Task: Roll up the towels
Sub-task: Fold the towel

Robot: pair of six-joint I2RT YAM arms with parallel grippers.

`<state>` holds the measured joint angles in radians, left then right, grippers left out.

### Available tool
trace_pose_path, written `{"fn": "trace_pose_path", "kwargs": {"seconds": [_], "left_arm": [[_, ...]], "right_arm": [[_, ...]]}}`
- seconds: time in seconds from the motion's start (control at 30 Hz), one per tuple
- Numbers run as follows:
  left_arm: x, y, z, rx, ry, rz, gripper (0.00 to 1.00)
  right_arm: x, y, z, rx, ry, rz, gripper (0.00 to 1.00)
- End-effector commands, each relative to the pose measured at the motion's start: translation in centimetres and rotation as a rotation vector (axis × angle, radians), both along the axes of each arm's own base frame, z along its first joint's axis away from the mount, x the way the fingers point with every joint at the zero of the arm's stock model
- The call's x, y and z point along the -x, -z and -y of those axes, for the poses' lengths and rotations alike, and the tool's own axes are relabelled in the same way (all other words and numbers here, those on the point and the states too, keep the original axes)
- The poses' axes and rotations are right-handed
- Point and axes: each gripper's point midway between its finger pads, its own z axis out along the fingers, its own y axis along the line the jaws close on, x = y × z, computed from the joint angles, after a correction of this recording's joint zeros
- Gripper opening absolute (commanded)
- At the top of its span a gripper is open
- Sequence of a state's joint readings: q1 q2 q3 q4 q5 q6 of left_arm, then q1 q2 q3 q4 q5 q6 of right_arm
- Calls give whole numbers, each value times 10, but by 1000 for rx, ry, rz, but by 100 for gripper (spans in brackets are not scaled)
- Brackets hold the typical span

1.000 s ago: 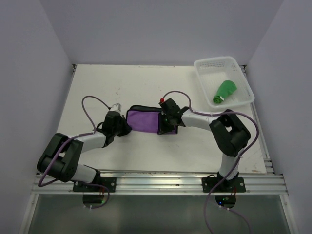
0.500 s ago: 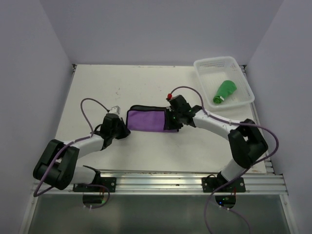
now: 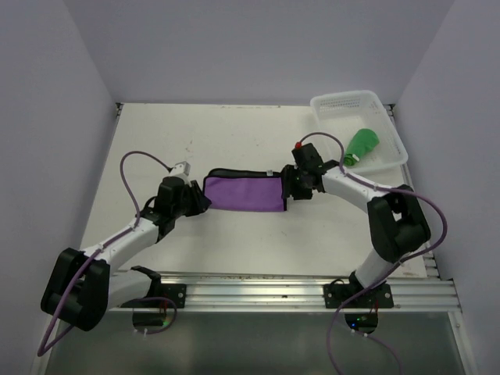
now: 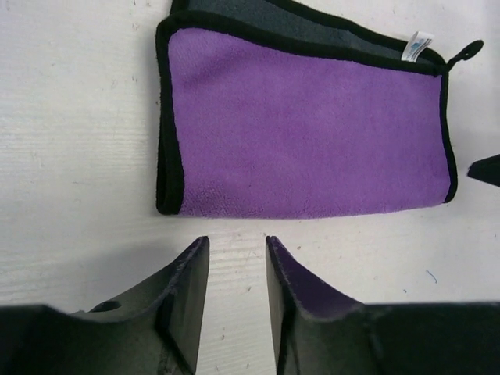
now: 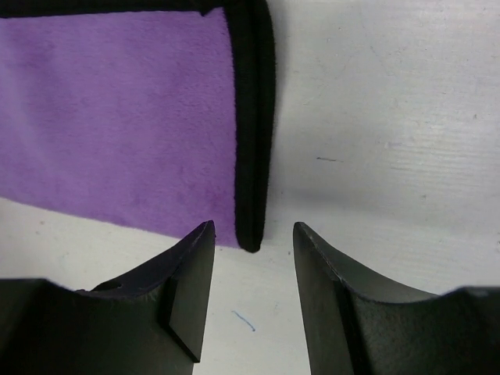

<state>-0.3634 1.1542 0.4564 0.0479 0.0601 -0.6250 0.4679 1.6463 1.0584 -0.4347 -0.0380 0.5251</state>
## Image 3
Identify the black and purple towel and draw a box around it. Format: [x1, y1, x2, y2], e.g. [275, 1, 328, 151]
[203, 168, 287, 213]

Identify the green microfiber towel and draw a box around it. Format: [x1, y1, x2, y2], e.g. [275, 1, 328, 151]
[343, 128, 380, 166]

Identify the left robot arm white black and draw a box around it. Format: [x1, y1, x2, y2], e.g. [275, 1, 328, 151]
[41, 177, 212, 331]

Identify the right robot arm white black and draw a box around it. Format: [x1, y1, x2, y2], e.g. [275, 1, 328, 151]
[282, 142, 430, 307]

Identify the white plastic basket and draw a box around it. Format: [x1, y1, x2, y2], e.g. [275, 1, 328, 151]
[310, 90, 408, 174]

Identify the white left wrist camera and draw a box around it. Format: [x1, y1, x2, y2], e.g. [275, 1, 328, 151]
[169, 161, 191, 186]

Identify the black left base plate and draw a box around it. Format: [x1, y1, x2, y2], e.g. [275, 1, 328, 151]
[156, 284, 187, 309]

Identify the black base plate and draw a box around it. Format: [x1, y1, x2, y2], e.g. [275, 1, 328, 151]
[323, 282, 395, 309]
[156, 284, 187, 309]

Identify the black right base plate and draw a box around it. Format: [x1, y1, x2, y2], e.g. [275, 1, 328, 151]
[323, 282, 395, 309]

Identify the aluminium mounting rail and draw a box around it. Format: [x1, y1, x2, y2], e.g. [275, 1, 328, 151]
[58, 275, 462, 313]

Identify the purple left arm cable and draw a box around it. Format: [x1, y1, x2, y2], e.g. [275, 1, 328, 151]
[37, 151, 177, 357]

